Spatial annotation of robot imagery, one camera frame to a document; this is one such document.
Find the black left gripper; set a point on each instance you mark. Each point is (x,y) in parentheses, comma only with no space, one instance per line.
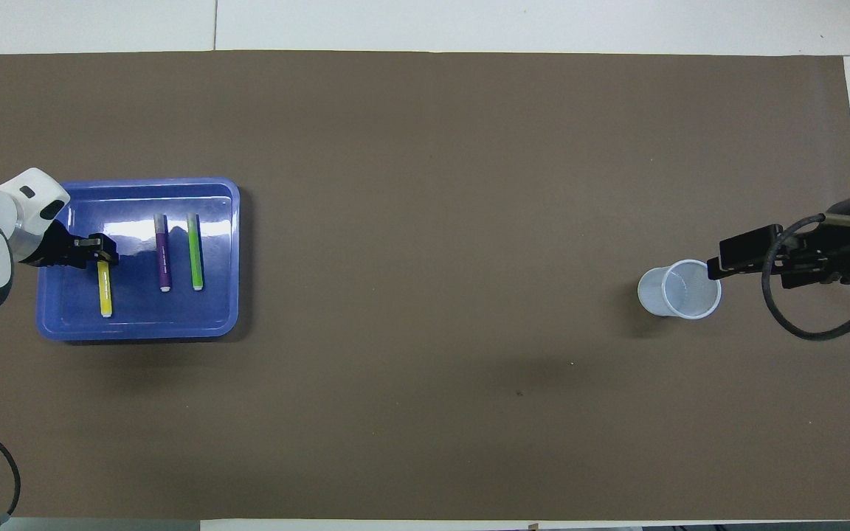
(60,252)

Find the yellow pen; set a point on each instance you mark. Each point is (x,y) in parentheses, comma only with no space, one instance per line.
(106,291)

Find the purple pen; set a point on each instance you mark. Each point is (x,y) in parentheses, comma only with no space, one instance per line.
(163,258)

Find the green pen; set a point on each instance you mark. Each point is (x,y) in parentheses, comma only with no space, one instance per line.
(195,254)

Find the clear plastic cup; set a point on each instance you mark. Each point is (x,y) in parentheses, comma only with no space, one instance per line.
(679,295)

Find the blue plastic tray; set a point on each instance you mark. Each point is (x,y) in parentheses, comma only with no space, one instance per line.
(137,310)

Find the brown table mat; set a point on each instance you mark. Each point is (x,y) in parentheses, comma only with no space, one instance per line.
(425,147)

